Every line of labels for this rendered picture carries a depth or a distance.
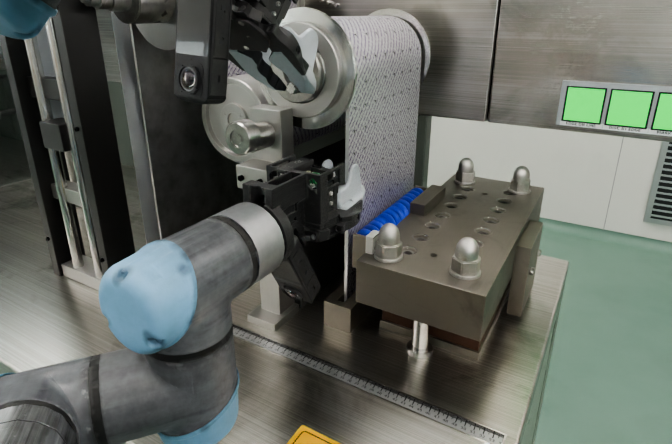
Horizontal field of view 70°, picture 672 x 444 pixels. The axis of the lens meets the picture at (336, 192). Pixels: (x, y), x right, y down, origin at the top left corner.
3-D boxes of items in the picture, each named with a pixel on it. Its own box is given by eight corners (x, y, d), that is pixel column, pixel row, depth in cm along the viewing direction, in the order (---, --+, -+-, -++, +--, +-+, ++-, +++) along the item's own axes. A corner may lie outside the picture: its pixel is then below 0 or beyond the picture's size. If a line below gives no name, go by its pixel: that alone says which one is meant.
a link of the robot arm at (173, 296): (100, 347, 39) (81, 253, 36) (200, 285, 48) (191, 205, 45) (168, 383, 35) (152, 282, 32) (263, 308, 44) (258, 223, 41)
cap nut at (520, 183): (505, 192, 82) (509, 167, 80) (510, 185, 85) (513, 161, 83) (528, 196, 80) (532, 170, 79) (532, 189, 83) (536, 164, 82)
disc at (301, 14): (259, 122, 66) (253, 7, 61) (262, 122, 66) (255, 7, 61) (354, 136, 59) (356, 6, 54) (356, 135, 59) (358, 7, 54)
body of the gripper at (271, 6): (310, -10, 49) (246, -117, 39) (280, 61, 47) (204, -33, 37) (252, -8, 53) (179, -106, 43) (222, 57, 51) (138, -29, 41)
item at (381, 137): (344, 245, 66) (345, 110, 59) (410, 193, 85) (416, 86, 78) (347, 246, 65) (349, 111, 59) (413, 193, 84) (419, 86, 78)
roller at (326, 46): (264, 113, 64) (259, 21, 60) (356, 88, 85) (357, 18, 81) (338, 122, 58) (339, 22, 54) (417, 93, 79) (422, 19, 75)
